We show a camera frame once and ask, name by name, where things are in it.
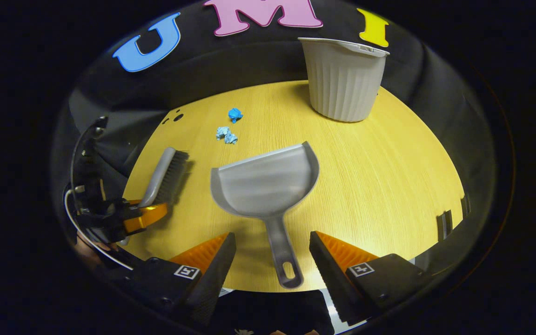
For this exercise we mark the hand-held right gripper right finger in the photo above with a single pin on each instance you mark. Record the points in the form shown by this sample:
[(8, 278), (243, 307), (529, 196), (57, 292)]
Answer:
[(326, 274)]

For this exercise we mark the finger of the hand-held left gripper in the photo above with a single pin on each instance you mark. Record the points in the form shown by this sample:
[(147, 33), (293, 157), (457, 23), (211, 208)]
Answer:
[(149, 218)]

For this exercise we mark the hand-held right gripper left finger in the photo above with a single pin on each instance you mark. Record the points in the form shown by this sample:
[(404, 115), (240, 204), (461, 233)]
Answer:
[(217, 279)]

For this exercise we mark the small grey broom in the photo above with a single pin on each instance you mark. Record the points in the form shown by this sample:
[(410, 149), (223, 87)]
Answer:
[(161, 172)]

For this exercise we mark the grey dustpan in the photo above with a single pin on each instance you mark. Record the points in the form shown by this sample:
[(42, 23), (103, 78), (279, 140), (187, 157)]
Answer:
[(268, 181)]

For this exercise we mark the small light blue paper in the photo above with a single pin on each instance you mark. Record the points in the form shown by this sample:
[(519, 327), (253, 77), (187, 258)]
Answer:
[(231, 138)]

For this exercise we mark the dark blue paper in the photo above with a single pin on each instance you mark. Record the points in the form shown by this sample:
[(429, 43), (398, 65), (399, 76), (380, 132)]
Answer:
[(235, 114)]

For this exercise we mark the white ribbed garbage bin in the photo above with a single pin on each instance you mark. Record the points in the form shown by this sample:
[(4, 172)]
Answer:
[(342, 88)]

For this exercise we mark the yellow wooden desktop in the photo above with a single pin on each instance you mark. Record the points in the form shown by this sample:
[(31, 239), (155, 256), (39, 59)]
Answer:
[(379, 186)]

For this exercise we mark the black backdrop cloth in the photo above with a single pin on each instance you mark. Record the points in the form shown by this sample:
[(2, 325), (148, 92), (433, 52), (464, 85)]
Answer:
[(272, 60)]

